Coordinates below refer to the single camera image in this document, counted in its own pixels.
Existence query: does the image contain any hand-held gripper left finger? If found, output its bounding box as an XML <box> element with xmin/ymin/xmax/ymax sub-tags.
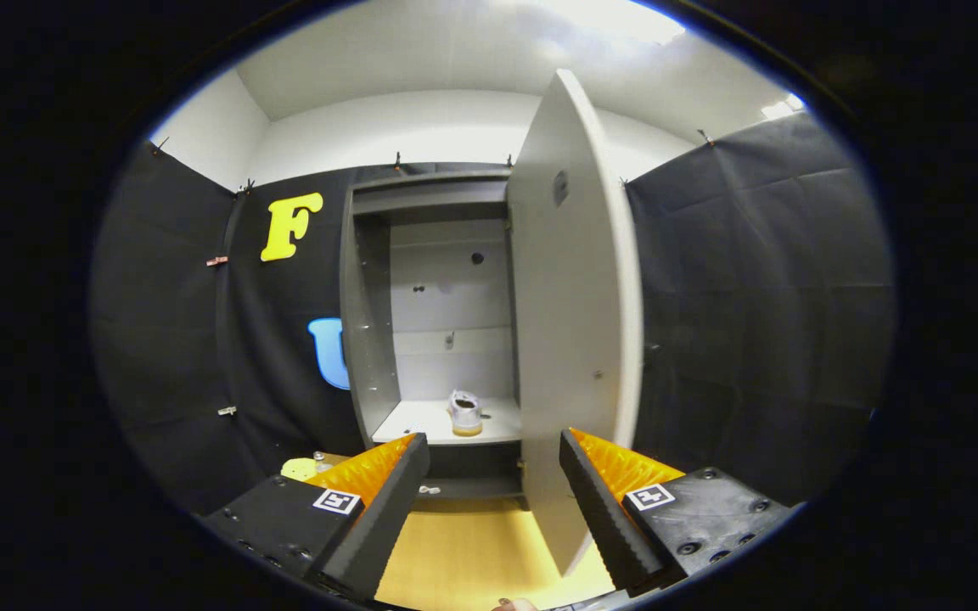
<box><xmin>200</xmin><ymin>431</ymin><xmax>432</xmax><ymax>602</ymax></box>

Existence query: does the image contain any grey shoe cabinet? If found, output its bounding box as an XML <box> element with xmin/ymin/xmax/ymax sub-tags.
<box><xmin>338</xmin><ymin>167</ymin><xmax>534</xmax><ymax>512</ymax></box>

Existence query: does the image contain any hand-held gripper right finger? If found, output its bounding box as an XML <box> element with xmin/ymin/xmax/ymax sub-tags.
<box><xmin>557</xmin><ymin>427</ymin><xmax>795</xmax><ymax>597</ymax></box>

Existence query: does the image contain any white canvas shoe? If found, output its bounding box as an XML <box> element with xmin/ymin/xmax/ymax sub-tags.
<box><xmin>447</xmin><ymin>390</ymin><xmax>486</xmax><ymax>438</ymax></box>

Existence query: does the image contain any long ceiling light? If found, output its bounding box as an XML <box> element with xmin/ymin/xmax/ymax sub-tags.
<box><xmin>540</xmin><ymin>0</ymin><xmax>687</xmax><ymax>45</ymax></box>

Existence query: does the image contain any black backdrop cloth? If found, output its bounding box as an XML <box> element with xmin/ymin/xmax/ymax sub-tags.
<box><xmin>88</xmin><ymin>110</ymin><xmax>896</xmax><ymax>520</ymax></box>

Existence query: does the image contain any small ceiling light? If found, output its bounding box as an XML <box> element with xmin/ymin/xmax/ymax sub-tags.
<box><xmin>761</xmin><ymin>92</ymin><xmax>807</xmax><ymax>121</ymax></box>

